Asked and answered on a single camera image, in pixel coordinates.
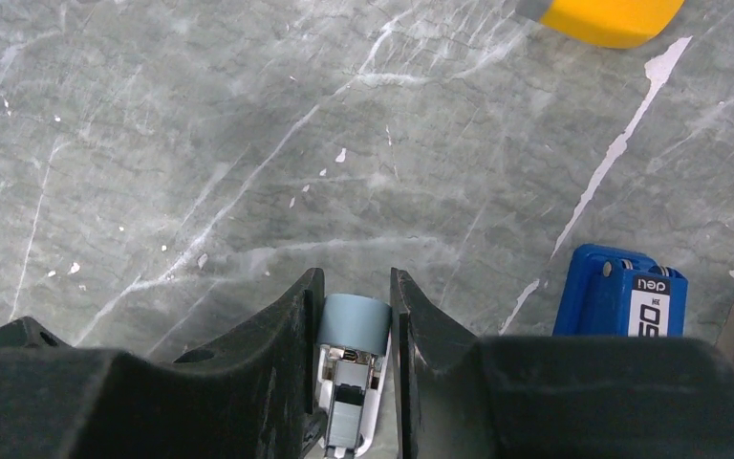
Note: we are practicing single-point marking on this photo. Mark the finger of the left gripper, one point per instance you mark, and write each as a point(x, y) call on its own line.
point(26, 332)

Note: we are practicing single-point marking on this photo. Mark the light blue small stapler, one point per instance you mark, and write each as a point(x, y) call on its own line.
point(353, 339)

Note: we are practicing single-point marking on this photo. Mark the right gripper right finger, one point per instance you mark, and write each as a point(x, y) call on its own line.
point(463, 396)

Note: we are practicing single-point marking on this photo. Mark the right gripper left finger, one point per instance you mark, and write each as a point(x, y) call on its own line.
point(247, 394)

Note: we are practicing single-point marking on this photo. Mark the orange cube block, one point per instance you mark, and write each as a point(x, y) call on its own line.
point(615, 24)

